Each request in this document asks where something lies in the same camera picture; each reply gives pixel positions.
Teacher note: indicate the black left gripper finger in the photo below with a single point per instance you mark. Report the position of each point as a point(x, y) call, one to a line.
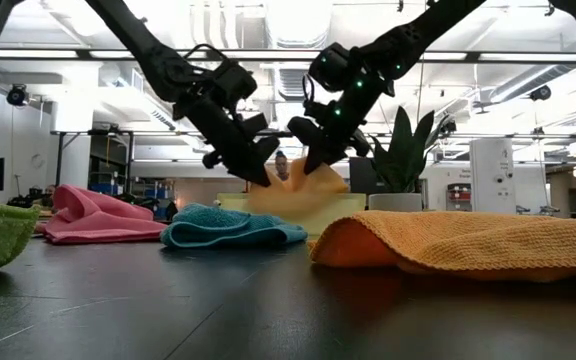
point(245, 170)
point(257, 167)

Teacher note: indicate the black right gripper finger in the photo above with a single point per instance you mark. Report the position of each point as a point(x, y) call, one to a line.
point(327, 156)
point(312, 160)

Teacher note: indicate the orange microfiber towel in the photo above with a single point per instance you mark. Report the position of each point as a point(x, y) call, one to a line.
point(318, 182)
point(468, 240)

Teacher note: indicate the blue microfiber towel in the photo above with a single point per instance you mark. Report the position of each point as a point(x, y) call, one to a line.
point(228, 225)

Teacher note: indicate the pink microfiber towel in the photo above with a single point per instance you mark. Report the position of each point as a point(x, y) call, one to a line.
point(98, 220)

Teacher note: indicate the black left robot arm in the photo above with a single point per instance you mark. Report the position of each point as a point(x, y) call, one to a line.
point(158, 60)

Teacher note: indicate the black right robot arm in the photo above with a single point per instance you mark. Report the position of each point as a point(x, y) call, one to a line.
point(408, 40)

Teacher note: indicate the person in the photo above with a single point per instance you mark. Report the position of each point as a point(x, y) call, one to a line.
point(281, 167)

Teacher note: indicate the black monitor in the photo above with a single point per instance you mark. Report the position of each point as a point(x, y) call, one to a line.
point(360, 175)

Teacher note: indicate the yellow plastic bin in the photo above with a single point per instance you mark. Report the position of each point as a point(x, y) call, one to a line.
point(355, 212)

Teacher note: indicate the artificial plant in white pot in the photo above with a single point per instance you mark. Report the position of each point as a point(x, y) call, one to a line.
point(398, 165)

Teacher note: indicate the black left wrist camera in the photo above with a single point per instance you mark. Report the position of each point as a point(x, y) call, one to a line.
point(254, 125)

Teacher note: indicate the black ceiling camera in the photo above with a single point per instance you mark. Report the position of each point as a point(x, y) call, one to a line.
point(540, 93)
point(17, 95)

